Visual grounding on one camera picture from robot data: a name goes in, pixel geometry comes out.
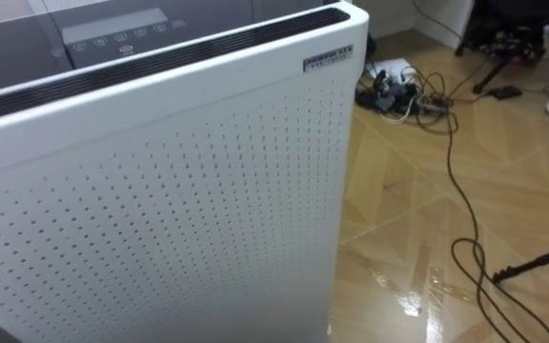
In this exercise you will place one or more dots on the white flat box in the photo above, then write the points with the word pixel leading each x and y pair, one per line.
pixel 391 66

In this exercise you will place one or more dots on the black stand base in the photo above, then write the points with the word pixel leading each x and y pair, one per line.
pixel 513 28

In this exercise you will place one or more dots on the white air purifier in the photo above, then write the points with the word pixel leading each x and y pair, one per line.
pixel 160 190

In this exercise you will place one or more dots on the black tripod leg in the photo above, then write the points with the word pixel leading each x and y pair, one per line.
pixel 536 261

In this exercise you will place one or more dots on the power strip with plugs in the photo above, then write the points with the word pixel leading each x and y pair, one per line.
pixel 393 97

